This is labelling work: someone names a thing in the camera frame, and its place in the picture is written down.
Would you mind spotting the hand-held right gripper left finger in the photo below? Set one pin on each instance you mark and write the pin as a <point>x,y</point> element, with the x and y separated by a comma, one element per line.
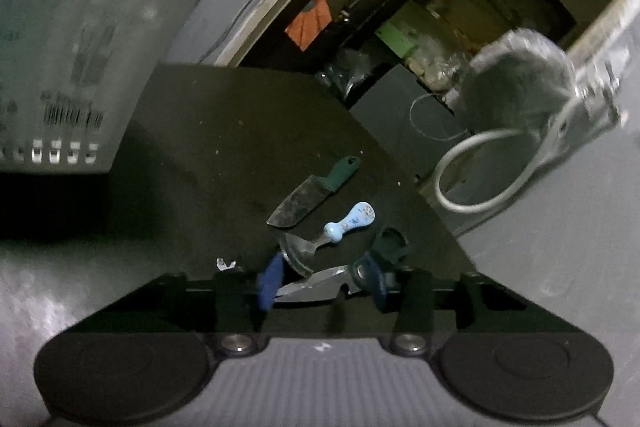
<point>267,284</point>

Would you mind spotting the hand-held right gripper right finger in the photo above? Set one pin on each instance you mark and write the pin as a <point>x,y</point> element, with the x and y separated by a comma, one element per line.
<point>376,282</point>

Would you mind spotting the white perforated plastic basket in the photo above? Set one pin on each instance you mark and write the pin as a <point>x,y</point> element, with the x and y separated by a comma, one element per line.
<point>75,32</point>

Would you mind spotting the white paper scrap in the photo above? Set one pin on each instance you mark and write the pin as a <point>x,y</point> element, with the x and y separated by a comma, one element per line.
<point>226,263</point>

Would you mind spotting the dark grey appliance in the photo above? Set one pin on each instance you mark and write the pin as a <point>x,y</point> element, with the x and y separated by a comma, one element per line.
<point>390,112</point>

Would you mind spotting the black plastic bag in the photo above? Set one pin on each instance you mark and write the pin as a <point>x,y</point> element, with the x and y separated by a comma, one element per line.
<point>350,74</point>

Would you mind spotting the green box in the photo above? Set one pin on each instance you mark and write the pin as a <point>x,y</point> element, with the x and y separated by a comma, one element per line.
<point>397,38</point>

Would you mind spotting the grey plastic bag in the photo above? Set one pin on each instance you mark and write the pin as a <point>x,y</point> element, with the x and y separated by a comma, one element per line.
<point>515,77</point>

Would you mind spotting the orange door tag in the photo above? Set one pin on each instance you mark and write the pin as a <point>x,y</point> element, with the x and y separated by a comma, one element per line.
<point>307,27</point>

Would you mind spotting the metal wall tap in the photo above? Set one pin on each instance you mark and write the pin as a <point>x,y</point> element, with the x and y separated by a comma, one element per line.
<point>600,97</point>

